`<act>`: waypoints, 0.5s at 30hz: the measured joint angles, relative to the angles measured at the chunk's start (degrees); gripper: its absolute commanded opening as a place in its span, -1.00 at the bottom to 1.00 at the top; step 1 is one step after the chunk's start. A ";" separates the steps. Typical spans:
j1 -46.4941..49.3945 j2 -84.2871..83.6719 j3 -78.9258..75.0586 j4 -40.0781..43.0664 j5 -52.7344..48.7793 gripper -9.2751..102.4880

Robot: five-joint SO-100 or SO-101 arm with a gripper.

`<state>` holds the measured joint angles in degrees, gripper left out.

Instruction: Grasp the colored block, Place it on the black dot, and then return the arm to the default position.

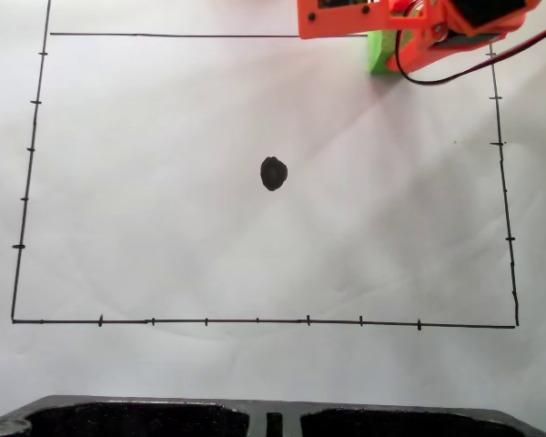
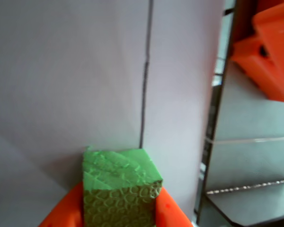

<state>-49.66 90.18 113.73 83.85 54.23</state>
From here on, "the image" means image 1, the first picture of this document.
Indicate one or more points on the green textured foam block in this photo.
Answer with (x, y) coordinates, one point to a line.
(378, 54)

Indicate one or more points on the black dot mark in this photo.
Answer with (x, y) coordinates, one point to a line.
(273, 173)

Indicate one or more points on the white paper sheet, drawn rectangle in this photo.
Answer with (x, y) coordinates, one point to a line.
(164, 227)

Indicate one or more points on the black camera module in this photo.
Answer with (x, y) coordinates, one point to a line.
(346, 3)

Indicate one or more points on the black metal stand frame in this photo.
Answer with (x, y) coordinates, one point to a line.
(255, 409)

